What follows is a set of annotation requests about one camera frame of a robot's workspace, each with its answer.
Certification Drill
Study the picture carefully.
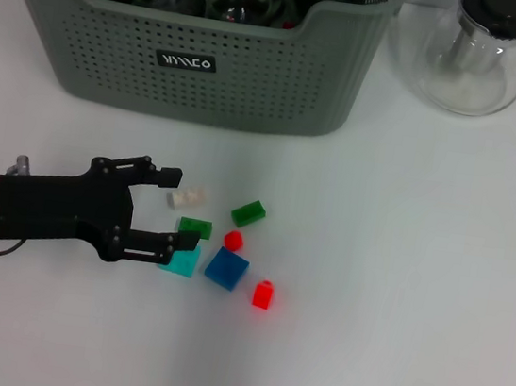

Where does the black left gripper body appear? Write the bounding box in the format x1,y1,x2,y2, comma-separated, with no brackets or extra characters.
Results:
0,144,142,265

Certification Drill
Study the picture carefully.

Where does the white toy brick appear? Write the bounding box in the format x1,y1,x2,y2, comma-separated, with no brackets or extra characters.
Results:
165,181,212,216

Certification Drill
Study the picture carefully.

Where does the cyan square toy brick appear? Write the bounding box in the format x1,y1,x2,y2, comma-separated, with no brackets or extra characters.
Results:
156,240,204,280

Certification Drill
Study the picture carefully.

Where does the green toy brick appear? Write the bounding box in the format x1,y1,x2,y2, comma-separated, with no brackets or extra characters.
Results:
176,215,215,241
228,196,269,231

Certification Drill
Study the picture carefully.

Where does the blue square toy brick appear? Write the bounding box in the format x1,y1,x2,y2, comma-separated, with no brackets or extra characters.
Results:
201,243,253,294

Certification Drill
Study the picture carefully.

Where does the tall bright red toy brick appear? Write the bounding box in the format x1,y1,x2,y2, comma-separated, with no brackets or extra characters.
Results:
251,278,275,310

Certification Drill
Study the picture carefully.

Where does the grey perforated storage bin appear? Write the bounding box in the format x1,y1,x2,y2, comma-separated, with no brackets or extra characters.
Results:
0,0,411,152

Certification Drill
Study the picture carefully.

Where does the small red toy brick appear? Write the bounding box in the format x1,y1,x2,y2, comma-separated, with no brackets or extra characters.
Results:
220,228,246,253

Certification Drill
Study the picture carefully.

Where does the clear glass flask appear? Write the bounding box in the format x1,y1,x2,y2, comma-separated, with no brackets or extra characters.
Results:
378,0,516,124

